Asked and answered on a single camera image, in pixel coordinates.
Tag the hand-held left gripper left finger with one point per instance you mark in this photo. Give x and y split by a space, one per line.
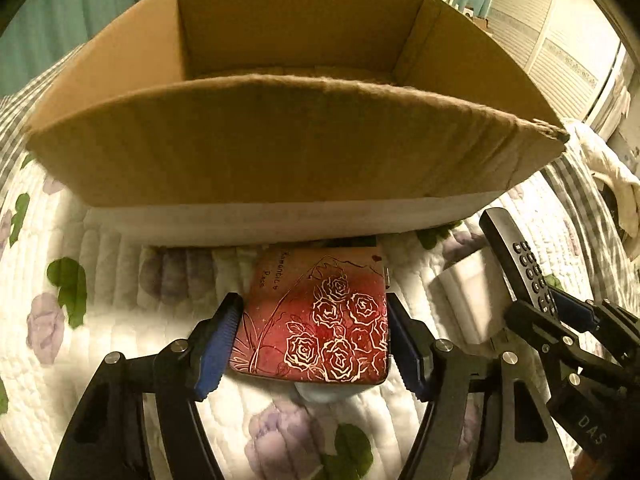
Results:
216 355

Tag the white floral quilt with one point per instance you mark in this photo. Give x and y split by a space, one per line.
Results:
125 285

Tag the white louvred wardrobe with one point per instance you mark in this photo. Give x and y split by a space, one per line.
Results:
560 35

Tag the black and silver remote control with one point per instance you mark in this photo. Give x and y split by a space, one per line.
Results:
505 240

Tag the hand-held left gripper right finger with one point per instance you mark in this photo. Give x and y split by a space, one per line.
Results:
407 355

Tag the brown cardboard box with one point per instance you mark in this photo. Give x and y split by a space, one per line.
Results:
300 150

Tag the cream crumpled cloth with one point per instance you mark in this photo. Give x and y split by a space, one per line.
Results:
607 165

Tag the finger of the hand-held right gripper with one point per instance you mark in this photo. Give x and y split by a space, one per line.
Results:
575 310
535 325

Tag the red rose-print tin box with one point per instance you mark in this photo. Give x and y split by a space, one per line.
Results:
310 320

